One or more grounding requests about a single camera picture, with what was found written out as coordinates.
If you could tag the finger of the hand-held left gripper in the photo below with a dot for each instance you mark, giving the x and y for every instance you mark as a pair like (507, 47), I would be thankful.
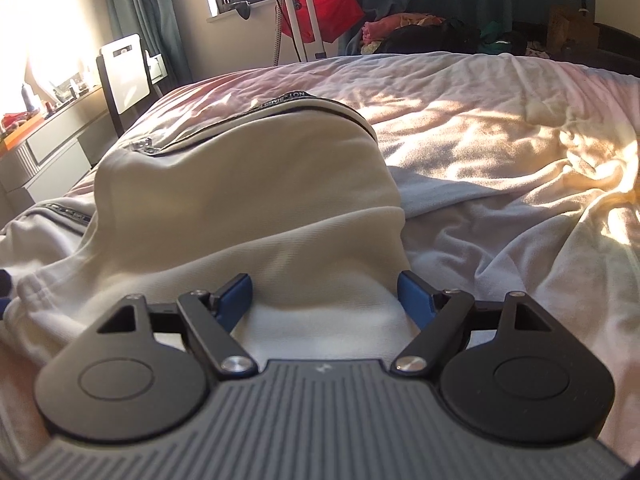
(3, 304)

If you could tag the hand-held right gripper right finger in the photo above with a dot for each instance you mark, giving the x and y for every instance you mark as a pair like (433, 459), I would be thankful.
(415, 299)

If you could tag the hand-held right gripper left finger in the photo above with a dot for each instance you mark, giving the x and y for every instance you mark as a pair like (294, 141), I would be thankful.
(235, 300)

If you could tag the cream zip-up sweatshirt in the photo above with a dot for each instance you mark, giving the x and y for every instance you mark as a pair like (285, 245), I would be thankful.
(250, 200)

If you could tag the pile of clothes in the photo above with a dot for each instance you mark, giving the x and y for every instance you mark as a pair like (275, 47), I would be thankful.
(430, 37)

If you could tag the pink clothes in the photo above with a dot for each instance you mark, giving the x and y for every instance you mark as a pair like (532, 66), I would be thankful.
(395, 27)

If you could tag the green clothes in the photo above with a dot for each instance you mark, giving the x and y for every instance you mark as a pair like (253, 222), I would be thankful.
(497, 35)

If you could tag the grey dressing table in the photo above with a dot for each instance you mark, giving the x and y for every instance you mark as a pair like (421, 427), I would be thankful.
(50, 152)

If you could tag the orange box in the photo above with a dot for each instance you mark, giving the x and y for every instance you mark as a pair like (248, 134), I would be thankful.
(20, 127)

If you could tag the bed with white sheet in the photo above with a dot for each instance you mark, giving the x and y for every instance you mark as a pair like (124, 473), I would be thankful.
(500, 135)

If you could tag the cluster of cosmetic bottles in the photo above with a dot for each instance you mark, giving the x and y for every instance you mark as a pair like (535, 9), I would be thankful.
(27, 95)

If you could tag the black chair with white back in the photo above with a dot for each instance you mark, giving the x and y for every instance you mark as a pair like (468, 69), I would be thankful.
(125, 70)

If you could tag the white patterned cloth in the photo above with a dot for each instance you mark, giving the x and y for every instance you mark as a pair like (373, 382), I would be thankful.
(537, 51)

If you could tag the red bag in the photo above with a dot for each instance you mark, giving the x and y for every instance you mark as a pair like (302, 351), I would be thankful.
(337, 10)

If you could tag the teal curtain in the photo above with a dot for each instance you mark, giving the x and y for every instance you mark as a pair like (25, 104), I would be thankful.
(145, 10)

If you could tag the garment steamer stand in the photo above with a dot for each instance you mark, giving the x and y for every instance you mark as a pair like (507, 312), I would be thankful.
(288, 0)

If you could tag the brown paper bag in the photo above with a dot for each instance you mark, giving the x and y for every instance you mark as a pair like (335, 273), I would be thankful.
(572, 27)

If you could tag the black sofa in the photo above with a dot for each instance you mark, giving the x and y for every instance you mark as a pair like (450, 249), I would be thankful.
(617, 45)

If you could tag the white wall box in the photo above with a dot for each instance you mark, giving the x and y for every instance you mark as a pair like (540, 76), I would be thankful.
(156, 66)

